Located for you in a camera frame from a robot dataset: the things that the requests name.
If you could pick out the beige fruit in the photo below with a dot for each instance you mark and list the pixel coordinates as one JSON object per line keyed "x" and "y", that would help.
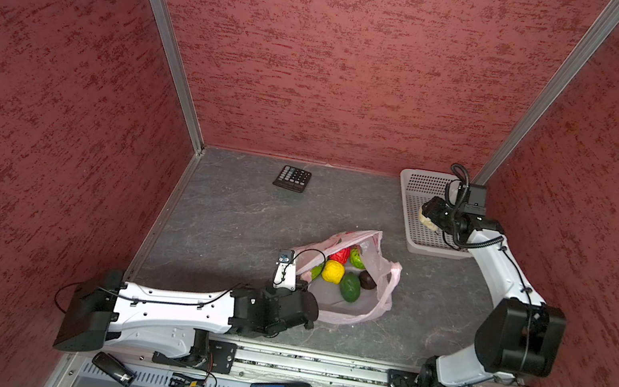
{"x": 427, "y": 223}

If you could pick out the dark green avocado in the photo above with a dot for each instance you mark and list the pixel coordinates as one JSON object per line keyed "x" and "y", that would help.
{"x": 350, "y": 287}

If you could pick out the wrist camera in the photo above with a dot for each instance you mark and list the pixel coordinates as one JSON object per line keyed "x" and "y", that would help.
{"x": 471, "y": 199}
{"x": 285, "y": 275}

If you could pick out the right aluminium corner post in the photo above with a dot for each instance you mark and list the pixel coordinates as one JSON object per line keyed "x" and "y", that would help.
{"x": 585, "y": 48}

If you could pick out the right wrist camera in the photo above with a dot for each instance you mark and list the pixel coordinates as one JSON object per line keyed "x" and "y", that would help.
{"x": 471, "y": 199}

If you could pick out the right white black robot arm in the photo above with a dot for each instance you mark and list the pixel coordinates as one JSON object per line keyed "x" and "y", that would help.
{"x": 521, "y": 336}

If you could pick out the white plastic basket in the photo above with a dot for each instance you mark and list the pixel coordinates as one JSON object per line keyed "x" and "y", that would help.
{"x": 417, "y": 188}

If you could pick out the aluminium corner post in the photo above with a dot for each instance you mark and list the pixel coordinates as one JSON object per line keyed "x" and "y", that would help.
{"x": 585, "y": 48}
{"x": 177, "y": 69}

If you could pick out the pink plastic bag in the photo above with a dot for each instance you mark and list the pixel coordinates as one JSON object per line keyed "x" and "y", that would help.
{"x": 372, "y": 304}

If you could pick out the yellow fruit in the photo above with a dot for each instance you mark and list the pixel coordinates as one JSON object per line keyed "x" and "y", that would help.
{"x": 333, "y": 272}

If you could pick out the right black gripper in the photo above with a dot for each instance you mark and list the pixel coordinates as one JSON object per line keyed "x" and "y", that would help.
{"x": 430, "y": 211}

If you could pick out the black small device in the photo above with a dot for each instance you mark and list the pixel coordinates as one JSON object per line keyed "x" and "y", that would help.
{"x": 114, "y": 368}

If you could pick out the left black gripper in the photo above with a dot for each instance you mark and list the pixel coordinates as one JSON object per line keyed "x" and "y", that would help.
{"x": 270, "y": 291}

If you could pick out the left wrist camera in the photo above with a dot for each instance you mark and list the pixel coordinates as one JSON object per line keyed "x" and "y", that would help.
{"x": 285, "y": 275}

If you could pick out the dark brown fruit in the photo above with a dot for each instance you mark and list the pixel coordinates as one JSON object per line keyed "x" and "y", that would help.
{"x": 366, "y": 281}

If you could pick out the light green fruit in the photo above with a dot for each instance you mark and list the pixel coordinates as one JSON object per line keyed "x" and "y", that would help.
{"x": 355, "y": 258}
{"x": 316, "y": 271}

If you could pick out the black calculator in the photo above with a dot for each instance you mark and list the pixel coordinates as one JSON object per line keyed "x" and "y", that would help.
{"x": 293, "y": 178}

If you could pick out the red fruit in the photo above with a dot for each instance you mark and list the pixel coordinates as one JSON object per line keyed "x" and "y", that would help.
{"x": 342, "y": 256}

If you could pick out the left aluminium corner post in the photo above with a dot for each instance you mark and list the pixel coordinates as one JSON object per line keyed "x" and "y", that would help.
{"x": 177, "y": 69}

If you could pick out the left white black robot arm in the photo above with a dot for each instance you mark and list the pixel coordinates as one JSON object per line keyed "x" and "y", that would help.
{"x": 106, "y": 309}

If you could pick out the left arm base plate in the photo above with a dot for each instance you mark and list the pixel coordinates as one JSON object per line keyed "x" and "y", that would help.
{"x": 216, "y": 357}

